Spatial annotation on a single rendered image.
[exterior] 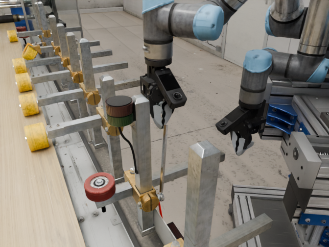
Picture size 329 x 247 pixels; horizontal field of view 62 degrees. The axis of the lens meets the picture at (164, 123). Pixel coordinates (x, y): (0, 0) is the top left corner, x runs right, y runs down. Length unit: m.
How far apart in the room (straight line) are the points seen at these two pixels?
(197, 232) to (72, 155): 0.95
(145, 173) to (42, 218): 0.26
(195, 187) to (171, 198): 1.51
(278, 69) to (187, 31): 0.38
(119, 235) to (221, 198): 1.13
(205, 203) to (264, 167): 1.88
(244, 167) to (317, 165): 1.55
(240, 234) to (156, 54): 0.49
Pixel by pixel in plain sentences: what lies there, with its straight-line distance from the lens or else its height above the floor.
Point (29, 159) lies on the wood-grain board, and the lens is 0.91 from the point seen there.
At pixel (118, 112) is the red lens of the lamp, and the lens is 0.58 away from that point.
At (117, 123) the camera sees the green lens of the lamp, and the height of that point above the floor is 1.11.
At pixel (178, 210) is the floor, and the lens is 1.88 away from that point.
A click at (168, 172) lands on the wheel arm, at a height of 0.86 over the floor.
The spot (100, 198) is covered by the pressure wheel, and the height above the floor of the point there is 0.89.
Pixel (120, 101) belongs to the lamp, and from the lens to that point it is 0.60.
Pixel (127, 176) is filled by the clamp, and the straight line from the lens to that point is 0.81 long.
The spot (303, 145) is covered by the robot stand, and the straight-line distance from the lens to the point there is 0.80.
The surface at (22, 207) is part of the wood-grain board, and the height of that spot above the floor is 0.90.
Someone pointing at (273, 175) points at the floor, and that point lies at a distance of 2.28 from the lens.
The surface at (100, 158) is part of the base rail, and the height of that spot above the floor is 0.70.
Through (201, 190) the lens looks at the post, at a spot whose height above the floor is 1.10.
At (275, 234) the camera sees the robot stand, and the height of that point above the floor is 0.21.
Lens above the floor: 1.41
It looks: 31 degrees down
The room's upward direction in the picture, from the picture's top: straight up
